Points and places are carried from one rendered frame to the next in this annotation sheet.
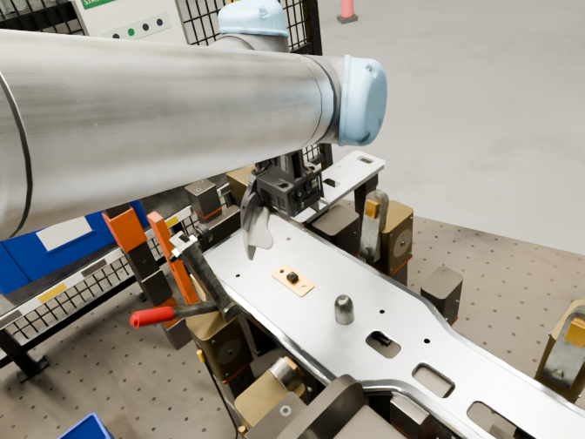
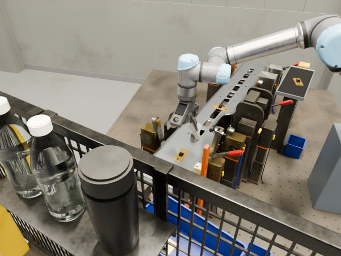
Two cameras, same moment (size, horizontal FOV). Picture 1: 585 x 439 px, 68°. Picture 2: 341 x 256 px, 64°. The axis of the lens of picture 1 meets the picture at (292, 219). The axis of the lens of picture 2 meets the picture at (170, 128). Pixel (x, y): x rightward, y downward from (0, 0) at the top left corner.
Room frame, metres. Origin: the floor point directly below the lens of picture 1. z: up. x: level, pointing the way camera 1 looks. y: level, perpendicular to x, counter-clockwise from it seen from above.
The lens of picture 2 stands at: (0.96, 0.84, 1.86)
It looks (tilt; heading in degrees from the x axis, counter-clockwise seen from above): 37 degrees down; 246
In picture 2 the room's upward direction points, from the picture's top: 1 degrees clockwise
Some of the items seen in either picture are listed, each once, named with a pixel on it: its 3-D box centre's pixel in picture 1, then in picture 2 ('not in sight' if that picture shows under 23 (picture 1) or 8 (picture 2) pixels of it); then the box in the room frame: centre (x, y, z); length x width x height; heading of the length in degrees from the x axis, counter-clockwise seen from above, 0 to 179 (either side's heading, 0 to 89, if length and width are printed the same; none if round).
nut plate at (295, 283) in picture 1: (292, 278); (181, 154); (0.55, 0.02, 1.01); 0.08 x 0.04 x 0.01; 36
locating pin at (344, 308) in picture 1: (344, 310); (193, 137); (0.45, -0.06, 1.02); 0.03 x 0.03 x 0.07
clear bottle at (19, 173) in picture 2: not in sight; (16, 149); (1.07, 0.40, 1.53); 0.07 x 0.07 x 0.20
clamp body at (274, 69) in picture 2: not in sight; (272, 91); (-0.41, -0.46, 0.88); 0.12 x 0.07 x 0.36; 126
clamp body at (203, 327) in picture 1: (230, 384); (214, 189); (0.44, 0.16, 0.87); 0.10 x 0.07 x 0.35; 126
